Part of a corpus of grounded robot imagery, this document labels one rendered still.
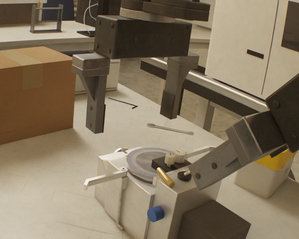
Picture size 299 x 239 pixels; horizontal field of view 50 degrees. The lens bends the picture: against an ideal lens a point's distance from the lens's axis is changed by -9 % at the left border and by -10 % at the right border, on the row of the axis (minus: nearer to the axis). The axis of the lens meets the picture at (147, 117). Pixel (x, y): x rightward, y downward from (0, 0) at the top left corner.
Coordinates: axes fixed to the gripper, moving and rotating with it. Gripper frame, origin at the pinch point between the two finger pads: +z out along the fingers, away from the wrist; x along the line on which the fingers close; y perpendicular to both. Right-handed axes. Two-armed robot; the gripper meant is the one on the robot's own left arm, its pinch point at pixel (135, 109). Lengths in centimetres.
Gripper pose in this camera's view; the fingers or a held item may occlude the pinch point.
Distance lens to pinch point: 50.3
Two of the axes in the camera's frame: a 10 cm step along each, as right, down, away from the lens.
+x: -7.7, 1.4, -6.2
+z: -1.3, 9.2, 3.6
